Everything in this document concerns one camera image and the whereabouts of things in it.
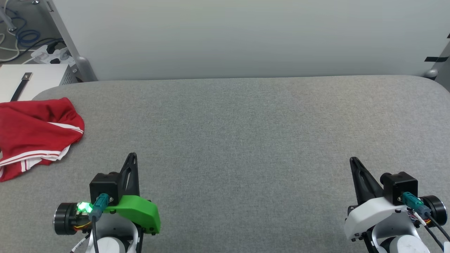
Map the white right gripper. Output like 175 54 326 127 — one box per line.
343 156 412 241

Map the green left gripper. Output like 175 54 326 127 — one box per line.
104 152 161 235

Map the red jersey with white trim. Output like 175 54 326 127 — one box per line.
0 97 85 182

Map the white cabinet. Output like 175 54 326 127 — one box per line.
0 63 78 103

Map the white power strip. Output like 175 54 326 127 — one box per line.
31 44 71 65

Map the white partition panel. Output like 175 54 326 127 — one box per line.
51 0 450 82

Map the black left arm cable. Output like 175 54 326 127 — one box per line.
88 193 110 253

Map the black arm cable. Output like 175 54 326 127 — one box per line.
402 192 450 243
88 193 110 253

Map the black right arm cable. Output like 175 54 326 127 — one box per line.
402 192 450 243

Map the grey metal panel post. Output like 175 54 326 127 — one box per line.
424 46 450 92
47 0 98 82

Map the black strap with metal buckle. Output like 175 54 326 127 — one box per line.
10 72 33 102

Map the white cable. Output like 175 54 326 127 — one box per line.
0 32 21 63

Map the blue cable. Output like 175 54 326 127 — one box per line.
0 7 42 48

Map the grey metal table frame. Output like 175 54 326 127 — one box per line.
0 0 40 33

